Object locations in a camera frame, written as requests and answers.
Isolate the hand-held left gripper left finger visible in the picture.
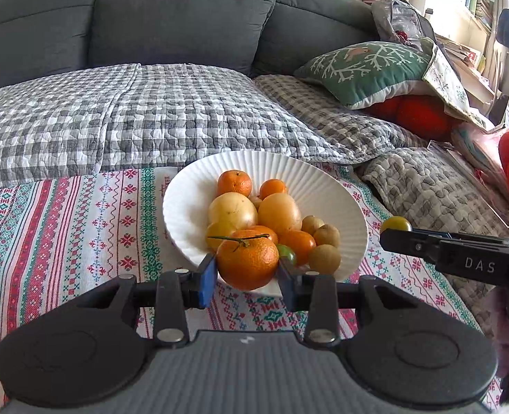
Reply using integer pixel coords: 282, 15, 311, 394
80, 252, 218, 348

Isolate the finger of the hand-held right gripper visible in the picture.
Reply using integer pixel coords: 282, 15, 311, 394
379, 228, 439, 265

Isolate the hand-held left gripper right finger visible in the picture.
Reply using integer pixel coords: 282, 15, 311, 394
277, 259, 415, 348

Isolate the green tomato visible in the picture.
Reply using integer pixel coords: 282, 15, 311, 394
277, 244, 298, 267
381, 216, 413, 233

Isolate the orange tomato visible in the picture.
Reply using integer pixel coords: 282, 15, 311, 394
248, 225, 279, 246
259, 179, 289, 201
279, 230, 317, 266

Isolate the mandarin with stem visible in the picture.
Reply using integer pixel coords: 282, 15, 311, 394
207, 229, 280, 292

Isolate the yellow-green tomato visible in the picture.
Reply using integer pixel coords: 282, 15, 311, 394
206, 222, 238, 253

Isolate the golden yellow round fruit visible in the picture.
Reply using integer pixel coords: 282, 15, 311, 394
258, 193, 302, 236

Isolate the pale yellow round fruit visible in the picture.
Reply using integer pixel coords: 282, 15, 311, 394
208, 193, 259, 230

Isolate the white ribbed plate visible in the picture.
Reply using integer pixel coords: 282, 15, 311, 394
162, 151, 369, 298

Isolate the orange mandarin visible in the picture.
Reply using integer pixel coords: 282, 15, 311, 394
217, 170, 253, 198

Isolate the clear plastic board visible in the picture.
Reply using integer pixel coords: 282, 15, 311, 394
427, 140, 509, 227

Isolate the grey patchwork quilt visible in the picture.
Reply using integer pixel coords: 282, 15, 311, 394
357, 142, 509, 341

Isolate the pink folded cloth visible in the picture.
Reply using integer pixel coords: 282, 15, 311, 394
452, 121, 509, 190

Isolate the red fuzzy cushion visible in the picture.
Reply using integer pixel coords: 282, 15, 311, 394
367, 94, 462, 142

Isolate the red green embroidered cloth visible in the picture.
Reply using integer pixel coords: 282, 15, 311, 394
0, 161, 503, 410

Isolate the beige grey checked blanket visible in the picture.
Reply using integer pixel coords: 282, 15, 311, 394
253, 74, 432, 165

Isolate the white floral cloth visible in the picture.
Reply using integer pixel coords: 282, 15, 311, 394
422, 39, 492, 128

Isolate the green pillow white branch print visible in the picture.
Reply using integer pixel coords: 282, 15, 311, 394
293, 41, 436, 110

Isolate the grey white checked quilt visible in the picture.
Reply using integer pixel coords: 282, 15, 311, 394
0, 62, 354, 193

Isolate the stack of papers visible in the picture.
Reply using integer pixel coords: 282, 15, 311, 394
433, 32, 497, 104

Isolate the grey printed fabric bag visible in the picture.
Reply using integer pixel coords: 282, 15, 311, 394
371, 0, 438, 50

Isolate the dark grey sofa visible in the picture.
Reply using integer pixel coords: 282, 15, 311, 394
0, 0, 385, 96

